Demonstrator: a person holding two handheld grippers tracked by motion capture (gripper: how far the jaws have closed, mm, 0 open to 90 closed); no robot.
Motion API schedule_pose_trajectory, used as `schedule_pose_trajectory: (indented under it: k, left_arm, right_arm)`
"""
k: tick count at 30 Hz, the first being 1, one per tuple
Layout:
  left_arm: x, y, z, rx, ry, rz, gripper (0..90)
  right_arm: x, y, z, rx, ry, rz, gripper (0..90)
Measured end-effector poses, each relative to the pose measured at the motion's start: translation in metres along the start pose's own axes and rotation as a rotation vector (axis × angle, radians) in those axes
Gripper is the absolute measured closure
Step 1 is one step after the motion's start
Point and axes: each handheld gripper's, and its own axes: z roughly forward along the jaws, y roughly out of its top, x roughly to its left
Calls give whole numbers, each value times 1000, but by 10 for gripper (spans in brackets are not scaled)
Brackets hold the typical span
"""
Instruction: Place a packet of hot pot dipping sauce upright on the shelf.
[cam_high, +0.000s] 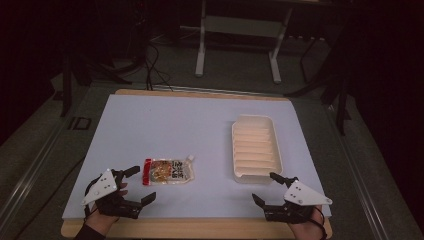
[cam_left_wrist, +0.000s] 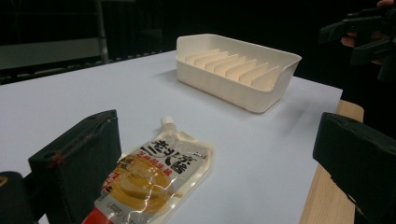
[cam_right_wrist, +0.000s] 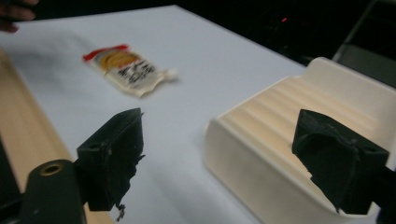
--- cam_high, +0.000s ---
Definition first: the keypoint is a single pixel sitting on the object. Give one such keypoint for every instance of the pale blue table mat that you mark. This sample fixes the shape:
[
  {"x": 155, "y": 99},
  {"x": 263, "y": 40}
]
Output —
[{"x": 173, "y": 130}]

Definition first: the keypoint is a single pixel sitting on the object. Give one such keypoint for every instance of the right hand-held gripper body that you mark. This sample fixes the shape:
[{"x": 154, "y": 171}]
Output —
[{"x": 305, "y": 196}]

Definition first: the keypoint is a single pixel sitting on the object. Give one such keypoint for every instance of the black rectangular floor bracket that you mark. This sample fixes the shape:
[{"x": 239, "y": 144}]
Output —
[{"x": 80, "y": 123}]

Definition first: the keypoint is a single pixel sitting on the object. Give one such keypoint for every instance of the white ribbed plastic tray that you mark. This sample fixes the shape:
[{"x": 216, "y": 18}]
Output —
[{"x": 256, "y": 150}]

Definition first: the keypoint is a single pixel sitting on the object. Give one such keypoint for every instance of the grey metal floor rail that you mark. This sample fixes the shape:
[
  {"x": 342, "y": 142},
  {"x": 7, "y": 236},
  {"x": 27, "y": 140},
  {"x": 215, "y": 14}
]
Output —
[
  {"x": 31, "y": 176},
  {"x": 361, "y": 180}
]

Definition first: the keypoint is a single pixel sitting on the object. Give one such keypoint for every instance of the black metal stand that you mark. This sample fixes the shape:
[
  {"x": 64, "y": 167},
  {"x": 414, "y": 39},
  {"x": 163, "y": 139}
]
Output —
[
  {"x": 340, "y": 100},
  {"x": 66, "y": 83}
]

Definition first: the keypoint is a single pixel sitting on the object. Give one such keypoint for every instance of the white metal desk frame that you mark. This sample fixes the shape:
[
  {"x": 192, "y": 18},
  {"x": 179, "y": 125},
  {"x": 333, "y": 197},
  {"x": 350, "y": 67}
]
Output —
[{"x": 241, "y": 26}]

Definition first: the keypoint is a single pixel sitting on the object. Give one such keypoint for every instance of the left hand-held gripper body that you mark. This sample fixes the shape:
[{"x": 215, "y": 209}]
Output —
[{"x": 101, "y": 186}]

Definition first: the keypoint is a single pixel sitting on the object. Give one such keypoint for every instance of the person's right hand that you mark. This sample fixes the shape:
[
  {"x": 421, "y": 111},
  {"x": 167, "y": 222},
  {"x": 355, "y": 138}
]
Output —
[{"x": 308, "y": 230}]

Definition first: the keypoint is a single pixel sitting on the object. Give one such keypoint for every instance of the person's left hand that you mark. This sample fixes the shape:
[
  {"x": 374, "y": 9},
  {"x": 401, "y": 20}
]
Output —
[{"x": 100, "y": 222}]

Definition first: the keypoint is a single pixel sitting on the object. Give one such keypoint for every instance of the clear food pouch red edge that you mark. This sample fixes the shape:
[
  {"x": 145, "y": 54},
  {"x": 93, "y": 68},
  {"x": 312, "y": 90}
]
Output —
[{"x": 170, "y": 172}]

